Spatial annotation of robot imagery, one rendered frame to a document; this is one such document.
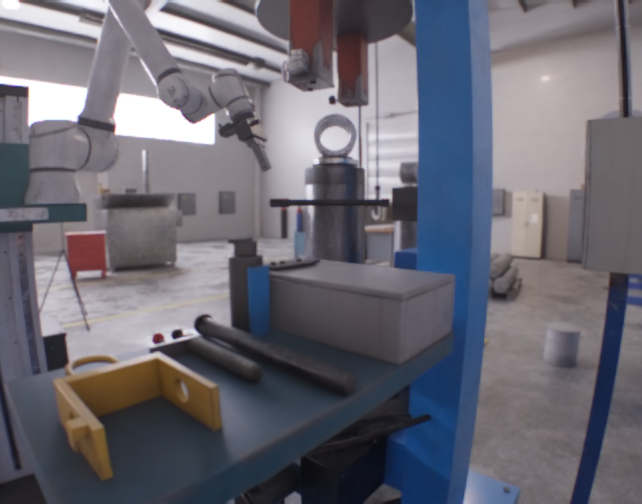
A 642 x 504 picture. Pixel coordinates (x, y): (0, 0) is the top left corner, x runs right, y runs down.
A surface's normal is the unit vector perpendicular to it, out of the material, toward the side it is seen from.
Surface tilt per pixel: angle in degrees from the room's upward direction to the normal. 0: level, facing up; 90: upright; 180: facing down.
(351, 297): 90
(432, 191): 90
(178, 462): 0
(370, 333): 90
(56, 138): 90
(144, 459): 0
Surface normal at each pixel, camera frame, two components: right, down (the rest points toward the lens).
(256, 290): 0.75, 0.07
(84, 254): 0.49, 0.10
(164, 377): -0.64, 0.09
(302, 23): -0.42, 0.11
